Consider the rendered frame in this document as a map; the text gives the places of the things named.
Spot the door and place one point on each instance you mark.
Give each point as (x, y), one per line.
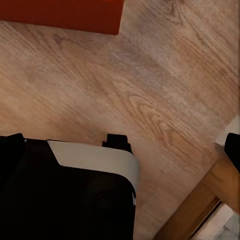
(212, 211)

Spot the storage box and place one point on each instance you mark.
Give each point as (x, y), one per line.
(97, 16)

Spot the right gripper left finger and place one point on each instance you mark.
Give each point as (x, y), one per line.
(12, 149)

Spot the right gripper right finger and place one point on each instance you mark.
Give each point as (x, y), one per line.
(232, 149)

